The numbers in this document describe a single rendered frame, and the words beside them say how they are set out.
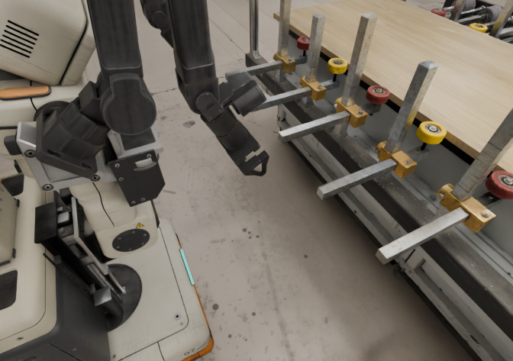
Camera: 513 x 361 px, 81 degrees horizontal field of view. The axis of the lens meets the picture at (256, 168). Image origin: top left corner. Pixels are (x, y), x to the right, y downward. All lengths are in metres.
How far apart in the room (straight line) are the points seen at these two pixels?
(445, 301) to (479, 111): 0.82
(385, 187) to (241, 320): 0.90
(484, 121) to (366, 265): 0.92
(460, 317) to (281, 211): 0.99
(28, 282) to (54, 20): 0.60
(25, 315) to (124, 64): 0.62
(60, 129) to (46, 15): 0.18
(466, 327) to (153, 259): 1.34
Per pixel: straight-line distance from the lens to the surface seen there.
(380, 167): 1.05
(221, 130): 0.60
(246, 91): 0.58
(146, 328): 1.34
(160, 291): 1.38
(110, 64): 0.49
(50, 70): 0.65
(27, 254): 0.98
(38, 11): 0.62
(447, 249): 1.09
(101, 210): 0.86
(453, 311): 1.65
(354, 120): 1.18
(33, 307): 0.90
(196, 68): 0.51
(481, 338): 1.66
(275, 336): 1.57
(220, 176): 2.06
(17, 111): 0.65
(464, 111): 1.28
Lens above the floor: 1.51
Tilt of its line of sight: 46 degrees down
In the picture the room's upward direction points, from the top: straight up
